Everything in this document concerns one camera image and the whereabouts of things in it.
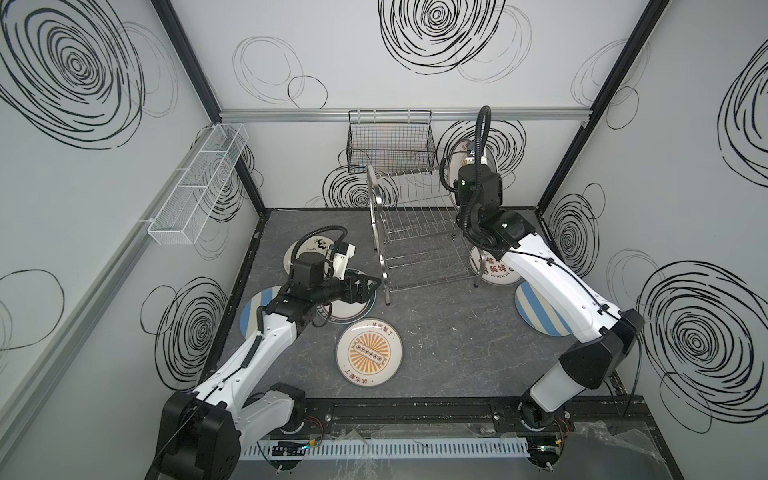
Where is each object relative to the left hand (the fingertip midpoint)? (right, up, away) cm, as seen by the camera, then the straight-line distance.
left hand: (370, 279), depth 78 cm
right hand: (+27, +27, -7) cm, 39 cm away
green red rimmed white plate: (-10, -12, +13) cm, 20 cm away
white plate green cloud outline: (+42, +40, +29) cm, 65 cm away
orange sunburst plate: (-1, -22, +7) cm, 23 cm away
